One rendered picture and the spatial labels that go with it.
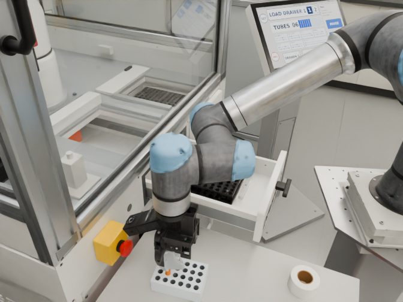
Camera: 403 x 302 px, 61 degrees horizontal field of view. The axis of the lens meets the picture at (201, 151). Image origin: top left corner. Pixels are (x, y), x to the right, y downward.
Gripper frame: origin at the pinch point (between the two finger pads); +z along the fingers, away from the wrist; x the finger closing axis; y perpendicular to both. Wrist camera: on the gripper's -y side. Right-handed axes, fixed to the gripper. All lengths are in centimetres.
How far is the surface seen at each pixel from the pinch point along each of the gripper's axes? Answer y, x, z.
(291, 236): 41, 94, 84
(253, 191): 17.0, 31.0, 0.0
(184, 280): 5.0, -0.9, 3.5
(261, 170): 17.9, 39.8, -1.5
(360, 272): 54, 31, 26
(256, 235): 19.8, 13.4, -1.0
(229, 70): -18, 192, 30
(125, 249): -8.5, -2.7, -5.5
